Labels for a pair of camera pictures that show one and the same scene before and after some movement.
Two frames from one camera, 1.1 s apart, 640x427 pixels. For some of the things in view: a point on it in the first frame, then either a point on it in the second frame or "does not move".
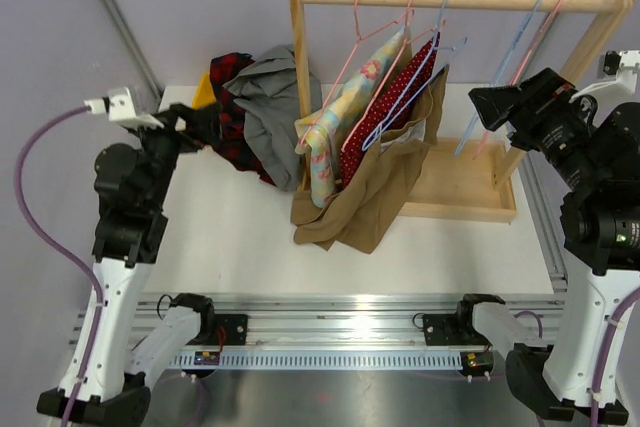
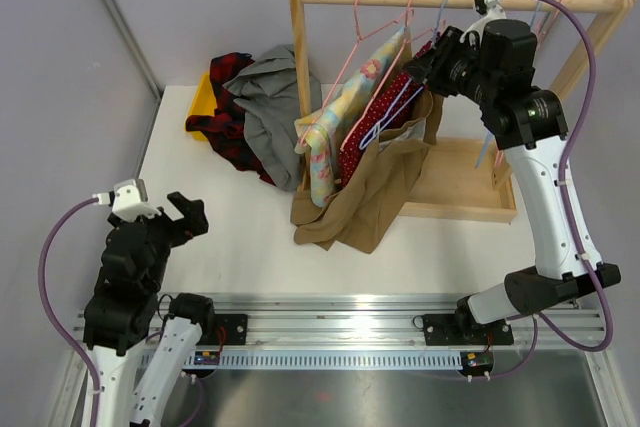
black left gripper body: [164, 145] to [166, 233]
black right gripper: [535, 102] to [430, 68]
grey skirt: [273, 120] does not move
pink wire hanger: [405, 41] does not move
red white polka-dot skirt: [400, 100] does not move
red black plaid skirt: [233, 141] does not move
